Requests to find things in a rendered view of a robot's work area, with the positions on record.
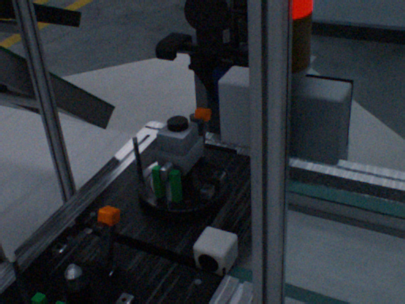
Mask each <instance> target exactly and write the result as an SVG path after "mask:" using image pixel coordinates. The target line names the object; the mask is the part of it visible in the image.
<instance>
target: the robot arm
mask: <svg viewBox="0 0 405 304"><path fill-rule="evenodd" d="M244 3H245V4H244ZM243 4H244V5H243ZM184 14H185V17H186V19H187V22H188V23H189V24H190V26H191V27H192V28H193V29H195V38H197V43H195V44H194V43H192V38H191V35H188V34H183V33H176V32H172V33H171V34H169V35H168V36H166V37H165V38H163V39H162V40H160V42H158V44H157V46H156V57H157V59H162V60H168V61H174V60H175V59H176V58H177V55H176V53H183V54H188V55H189V56H190V64H189V65H188V69H190V70H193V72H194V73H195V74H196V75H197V76H198V77H199V79H200V80H201V82H202V83H203V85H204V87H205V88H206V91H207V92H208V93H209V94H210V95H211V97H212V98H213V101H214V103H216V104H219V96H218V81H219V80H220V79H221V77H222V76H223V75H225V74H226V73H227V72H228V71H229V69H230V68H231V67H232V66H233V64H234V63H240V64H246V65H248V49H243V48H242V47H241V46H245V45H248V23H247V22H245V16H247V15H248V0H187V1H186V3H185V7H184ZM218 62H219V65H218Z"/></svg>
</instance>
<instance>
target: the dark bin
mask: <svg viewBox="0 0 405 304"><path fill-rule="evenodd" d="M32 4H33V7H34V10H35V14H36V21H37V22H39V23H47V24H53V25H65V26H71V27H77V28H79V27H80V24H81V12H79V11H74V10H70V9H63V8H58V7H54V6H46V5H41V4H37V3H33V2H32ZM0 17H2V18H8V19H15V20H16V14H15V12H14V8H13V3H12V0H0Z"/></svg>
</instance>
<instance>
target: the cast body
mask: <svg viewBox="0 0 405 304"><path fill-rule="evenodd" d="M157 145H158V150H159V151H158V152H157V164H158V165H161V166H162V167H161V170H160V171H161V180H162V181H166V182H167V181H169V180H170V177H169V174H170V172H171V171H172V169H175V170H179V171H180V175H181V176H186V175H187V173H188V172H189V171H190V168H191V167H192V166H193V165H194V164H195V163H196V162H197V161H198V160H199V159H200V158H201V157H202V154H203V137H202V136H199V129H198V124H197V123H194V122H190V121H188V119H187V118H186V117H184V116H173V117H171V118H170V119H169V120H167V121H166V123H165V125H164V126H163V127H162V129H160V130H159V132H158V133H157Z"/></svg>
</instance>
